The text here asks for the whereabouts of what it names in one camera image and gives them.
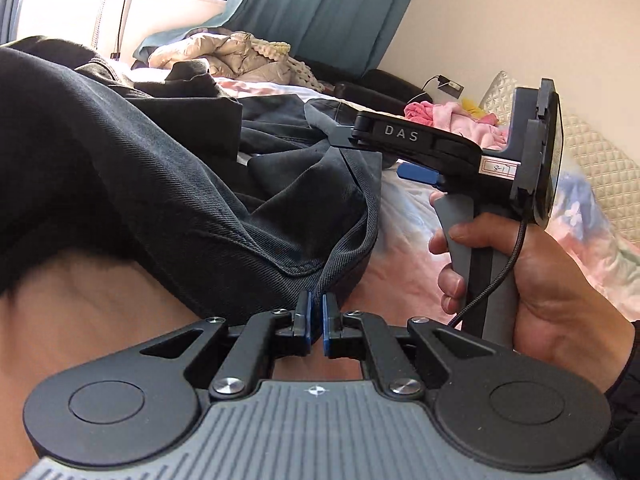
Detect pink cloth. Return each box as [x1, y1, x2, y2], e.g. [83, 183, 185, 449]
[404, 101, 512, 152]

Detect teal curtain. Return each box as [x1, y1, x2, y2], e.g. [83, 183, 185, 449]
[0, 0, 27, 45]
[134, 0, 432, 82]

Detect cream knit blanket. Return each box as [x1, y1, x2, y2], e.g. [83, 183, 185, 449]
[250, 39, 327, 93]

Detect beige puffer jacket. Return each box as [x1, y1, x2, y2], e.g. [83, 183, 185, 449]
[147, 31, 301, 82]

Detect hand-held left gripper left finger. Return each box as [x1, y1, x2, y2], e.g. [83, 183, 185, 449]
[137, 290, 317, 403]

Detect wall socket with charger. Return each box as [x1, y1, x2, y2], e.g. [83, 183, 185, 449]
[422, 75, 464, 101]

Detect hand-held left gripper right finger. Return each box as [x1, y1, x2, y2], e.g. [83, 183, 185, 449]
[322, 293, 497, 399]

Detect silver pole stand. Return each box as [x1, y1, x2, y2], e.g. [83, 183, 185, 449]
[91, 0, 112, 53]

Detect black braided cable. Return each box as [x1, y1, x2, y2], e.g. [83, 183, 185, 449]
[444, 192, 532, 330]

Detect dark grey denim jeans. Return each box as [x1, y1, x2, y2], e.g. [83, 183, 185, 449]
[0, 47, 386, 313]

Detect person's right forearm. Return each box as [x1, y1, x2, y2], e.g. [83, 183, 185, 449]
[602, 319, 640, 461]

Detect black fleece pants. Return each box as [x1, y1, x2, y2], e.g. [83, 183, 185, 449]
[10, 35, 223, 98]

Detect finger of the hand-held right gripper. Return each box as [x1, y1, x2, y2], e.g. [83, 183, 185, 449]
[327, 127, 376, 153]

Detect person's right hand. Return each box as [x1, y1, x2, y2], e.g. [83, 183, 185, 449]
[429, 191, 636, 392]

